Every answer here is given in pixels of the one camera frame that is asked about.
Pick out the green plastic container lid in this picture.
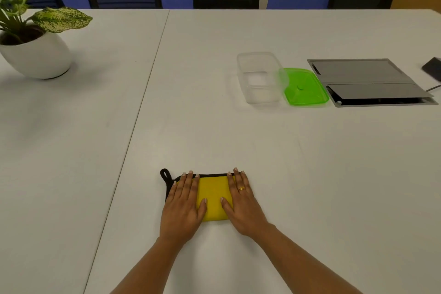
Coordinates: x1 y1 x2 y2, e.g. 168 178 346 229
279 67 330 107

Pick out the person's left hand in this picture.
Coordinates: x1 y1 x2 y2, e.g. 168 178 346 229
159 170 207 246

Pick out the black flat device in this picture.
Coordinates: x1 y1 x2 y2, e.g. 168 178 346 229
421 57 441 83

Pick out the grey table cable hatch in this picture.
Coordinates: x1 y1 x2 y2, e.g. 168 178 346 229
307 58 439 108

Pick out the green variegated leafy plant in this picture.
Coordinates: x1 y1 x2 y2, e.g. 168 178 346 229
0 0 93 44

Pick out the person's right forearm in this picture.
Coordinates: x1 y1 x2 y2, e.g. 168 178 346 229
254 223 364 294

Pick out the white round plant pot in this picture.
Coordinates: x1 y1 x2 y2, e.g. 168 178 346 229
0 26 74 80

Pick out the person's left forearm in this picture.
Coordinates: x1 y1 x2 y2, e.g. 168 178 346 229
110 235 188 294

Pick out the clear plastic food container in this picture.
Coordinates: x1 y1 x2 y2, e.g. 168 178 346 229
236 51 289 105

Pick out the person's right hand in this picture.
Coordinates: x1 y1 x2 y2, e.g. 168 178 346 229
220 167 273 239

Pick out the yellow pot holder black trim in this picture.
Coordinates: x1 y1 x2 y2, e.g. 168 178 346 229
160 168 238 223

